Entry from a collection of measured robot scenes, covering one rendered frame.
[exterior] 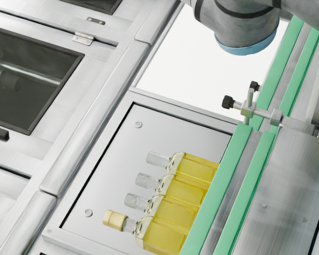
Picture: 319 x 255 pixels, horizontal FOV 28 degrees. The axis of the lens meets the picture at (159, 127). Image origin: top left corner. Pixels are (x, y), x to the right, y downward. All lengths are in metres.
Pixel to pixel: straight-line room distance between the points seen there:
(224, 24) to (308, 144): 0.31
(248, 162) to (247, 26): 0.30
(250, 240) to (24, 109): 0.85
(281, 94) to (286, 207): 0.39
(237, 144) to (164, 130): 0.38
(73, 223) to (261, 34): 0.64
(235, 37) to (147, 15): 0.84
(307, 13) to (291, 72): 0.57
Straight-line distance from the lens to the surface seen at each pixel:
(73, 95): 1.77
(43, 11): 2.00
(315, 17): 0.99
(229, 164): 1.25
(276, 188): 1.21
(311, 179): 1.23
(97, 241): 1.46
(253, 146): 1.28
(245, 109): 1.30
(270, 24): 1.13
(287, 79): 1.54
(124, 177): 1.55
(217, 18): 1.13
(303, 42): 1.63
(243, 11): 1.07
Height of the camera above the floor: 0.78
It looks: 15 degrees up
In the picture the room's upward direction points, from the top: 72 degrees counter-clockwise
